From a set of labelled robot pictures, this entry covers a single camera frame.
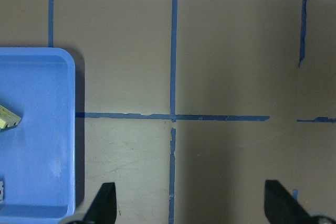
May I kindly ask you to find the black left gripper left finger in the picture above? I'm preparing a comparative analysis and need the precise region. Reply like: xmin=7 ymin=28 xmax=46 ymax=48
xmin=83 ymin=182 xmax=117 ymax=224

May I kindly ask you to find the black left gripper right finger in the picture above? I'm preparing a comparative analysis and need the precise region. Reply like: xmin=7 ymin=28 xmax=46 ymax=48
xmin=265 ymin=180 xmax=315 ymax=224

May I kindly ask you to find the blue plastic tray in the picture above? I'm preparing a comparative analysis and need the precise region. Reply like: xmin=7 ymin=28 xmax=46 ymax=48
xmin=1 ymin=47 xmax=76 ymax=223

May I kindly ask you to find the white circuit breaker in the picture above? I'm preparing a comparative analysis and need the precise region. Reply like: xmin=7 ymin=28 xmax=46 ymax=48
xmin=0 ymin=181 xmax=4 ymax=203

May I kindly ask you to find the green yellow terminal block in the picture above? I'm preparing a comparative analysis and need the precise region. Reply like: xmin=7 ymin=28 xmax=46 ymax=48
xmin=0 ymin=105 xmax=21 ymax=132

